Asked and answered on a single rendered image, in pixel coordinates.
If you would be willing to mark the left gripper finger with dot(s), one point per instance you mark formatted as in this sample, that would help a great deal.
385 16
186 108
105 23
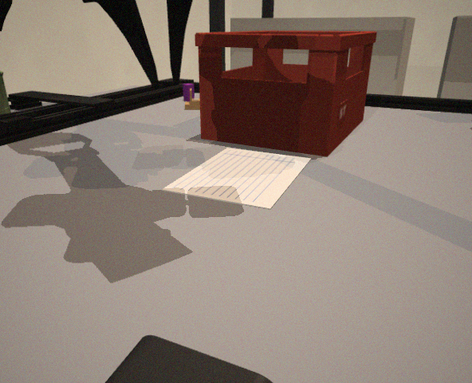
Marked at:
126 16
177 16

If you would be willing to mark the dark red plastic crate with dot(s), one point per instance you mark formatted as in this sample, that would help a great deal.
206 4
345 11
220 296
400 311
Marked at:
257 106

